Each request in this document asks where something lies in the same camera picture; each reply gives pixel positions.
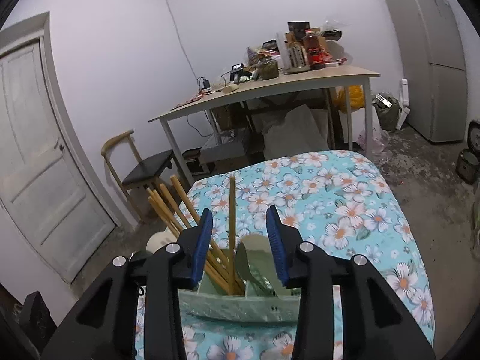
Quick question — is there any cardboard box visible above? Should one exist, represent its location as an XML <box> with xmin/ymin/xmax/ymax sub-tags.
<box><xmin>217</xmin><ymin>104</ymin><xmax>246</xmax><ymax>133</ymax></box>

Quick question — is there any dark printed box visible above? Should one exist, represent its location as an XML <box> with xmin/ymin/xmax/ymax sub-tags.
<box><xmin>287</xmin><ymin>21</ymin><xmax>312</xmax><ymax>42</ymax></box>

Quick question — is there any white panel door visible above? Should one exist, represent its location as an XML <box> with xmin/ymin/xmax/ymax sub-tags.
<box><xmin>0</xmin><ymin>39</ymin><xmax>117</xmax><ymax>284</ymax></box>

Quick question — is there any black bulky object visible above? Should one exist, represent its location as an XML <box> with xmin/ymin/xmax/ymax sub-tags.
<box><xmin>19</xmin><ymin>290</ymin><xmax>58</xmax><ymax>347</ymax></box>

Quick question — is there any long wooden top table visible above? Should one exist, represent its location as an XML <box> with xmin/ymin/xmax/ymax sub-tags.
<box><xmin>149</xmin><ymin>65</ymin><xmax>381</xmax><ymax>187</ymax></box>

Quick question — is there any yellow plastic bag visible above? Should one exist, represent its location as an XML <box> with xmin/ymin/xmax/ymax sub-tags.
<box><xmin>335</xmin><ymin>85</ymin><xmax>364</xmax><ymax>112</ymax></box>

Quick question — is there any dark round cooker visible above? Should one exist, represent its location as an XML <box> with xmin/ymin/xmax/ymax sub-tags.
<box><xmin>455</xmin><ymin>149</ymin><xmax>480</xmax><ymax>185</ymax></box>

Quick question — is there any green bag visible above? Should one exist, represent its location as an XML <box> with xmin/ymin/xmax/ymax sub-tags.
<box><xmin>372</xmin><ymin>92</ymin><xmax>401</xmax><ymax>133</ymax></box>

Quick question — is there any bundle of wooden chopsticks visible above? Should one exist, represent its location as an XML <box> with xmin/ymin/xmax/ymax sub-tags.
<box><xmin>146</xmin><ymin>174</ymin><xmax>235</xmax><ymax>296</ymax></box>

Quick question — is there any white plastic panel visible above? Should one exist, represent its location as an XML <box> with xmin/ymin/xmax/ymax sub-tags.
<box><xmin>398</xmin><ymin>78</ymin><xmax>412</xmax><ymax>128</ymax></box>

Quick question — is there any small dark stool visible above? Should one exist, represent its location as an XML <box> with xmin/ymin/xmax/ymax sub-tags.
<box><xmin>182</xmin><ymin>149</ymin><xmax>205</xmax><ymax>176</ymax></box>

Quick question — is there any grey refrigerator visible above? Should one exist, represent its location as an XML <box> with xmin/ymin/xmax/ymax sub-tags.
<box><xmin>380</xmin><ymin>0</ymin><xmax>468</xmax><ymax>144</ymax></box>

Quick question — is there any grey box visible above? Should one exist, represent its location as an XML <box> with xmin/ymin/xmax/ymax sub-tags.
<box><xmin>199</xmin><ymin>131</ymin><xmax>251</xmax><ymax>175</ymax></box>

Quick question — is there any blue floral blanket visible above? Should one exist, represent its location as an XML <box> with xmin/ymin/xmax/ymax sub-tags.
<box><xmin>135</xmin><ymin>150</ymin><xmax>436</xmax><ymax>360</ymax></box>

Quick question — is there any grey sack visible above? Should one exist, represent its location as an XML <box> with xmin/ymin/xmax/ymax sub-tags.
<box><xmin>262</xmin><ymin>104</ymin><xmax>331</xmax><ymax>161</ymax></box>

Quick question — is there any red oil bottle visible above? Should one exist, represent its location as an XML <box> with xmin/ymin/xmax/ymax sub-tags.
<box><xmin>303</xmin><ymin>29</ymin><xmax>326</xmax><ymax>64</ymax></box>

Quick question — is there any clear pink plastic bag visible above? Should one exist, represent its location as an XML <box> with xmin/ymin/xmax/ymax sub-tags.
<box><xmin>358</xmin><ymin>127</ymin><xmax>391</xmax><ymax>166</ymax></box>

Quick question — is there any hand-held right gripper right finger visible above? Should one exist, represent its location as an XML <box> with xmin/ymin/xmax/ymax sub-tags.
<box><xmin>265</xmin><ymin>205</ymin><xmax>437</xmax><ymax>360</ymax></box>

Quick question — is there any white soup spoon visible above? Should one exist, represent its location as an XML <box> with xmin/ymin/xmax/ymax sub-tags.
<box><xmin>146</xmin><ymin>232</ymin><xmax>178</xmax><ymax>256</ymax></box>

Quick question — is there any single wooden chopstick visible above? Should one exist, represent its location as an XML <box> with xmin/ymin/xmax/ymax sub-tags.
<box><xmin>228</xmin><ymin>175</ymin><xmax>238</xmax><ymax>295</ymax></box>

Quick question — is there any clear jar with green contents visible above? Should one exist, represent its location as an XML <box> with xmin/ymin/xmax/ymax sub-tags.
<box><xmin>258</xmin><ymin>57</ymin><xmax>280</xmax><ymax>80</ymax></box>

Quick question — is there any wooden chair with black seat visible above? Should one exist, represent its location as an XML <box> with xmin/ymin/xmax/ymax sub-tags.
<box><xmin>101</xmin><ymin>129</ymin><xmax>181</xmax><ymax>226</ymax></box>

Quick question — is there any green plastic utensil holder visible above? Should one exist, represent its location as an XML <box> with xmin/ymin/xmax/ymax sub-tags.
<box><xmin>178</xmin><ymin>245</ymin><xmax>302</xmax><ymax>325</ymax></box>

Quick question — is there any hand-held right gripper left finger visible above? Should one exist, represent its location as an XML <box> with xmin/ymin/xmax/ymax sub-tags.
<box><xmin>40</xmin><ymin>208</ymin><xmax>214</xmax><ymax>360</ymax></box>

